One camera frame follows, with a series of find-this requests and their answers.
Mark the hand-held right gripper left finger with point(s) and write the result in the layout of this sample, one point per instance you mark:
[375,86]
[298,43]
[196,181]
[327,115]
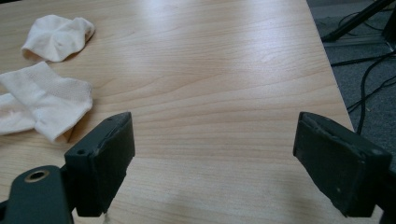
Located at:
[102,161]

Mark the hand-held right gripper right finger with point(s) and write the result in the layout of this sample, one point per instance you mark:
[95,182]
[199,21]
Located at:
[333,165]

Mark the flat white mesh sock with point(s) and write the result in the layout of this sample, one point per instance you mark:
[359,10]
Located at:
[53,96]

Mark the crumpled white sock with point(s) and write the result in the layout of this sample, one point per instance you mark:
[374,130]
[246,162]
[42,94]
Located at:
[57,37]

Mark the black stand leg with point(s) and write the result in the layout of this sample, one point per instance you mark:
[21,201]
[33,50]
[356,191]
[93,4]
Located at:
[355,21]

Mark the black stand base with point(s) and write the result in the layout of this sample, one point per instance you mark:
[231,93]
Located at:
[390,29]

